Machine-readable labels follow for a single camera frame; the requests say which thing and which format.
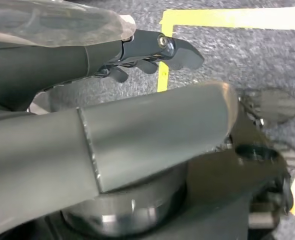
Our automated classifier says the black robot hip disc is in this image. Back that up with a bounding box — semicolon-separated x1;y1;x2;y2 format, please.
60;163;188;238

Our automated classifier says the yellow floor tape square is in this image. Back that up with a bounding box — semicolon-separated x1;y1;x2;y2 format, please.
157;6;295;218

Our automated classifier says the black ribbed robot left foot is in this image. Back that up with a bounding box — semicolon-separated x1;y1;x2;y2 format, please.
240;87;295;127

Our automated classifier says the black ribbed robot foot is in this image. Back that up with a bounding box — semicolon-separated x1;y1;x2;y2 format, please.
240;87;295;127
270;142;295;170

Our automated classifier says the black ribbed robot right foot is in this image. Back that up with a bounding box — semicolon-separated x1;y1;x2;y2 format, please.
270;142;295;170

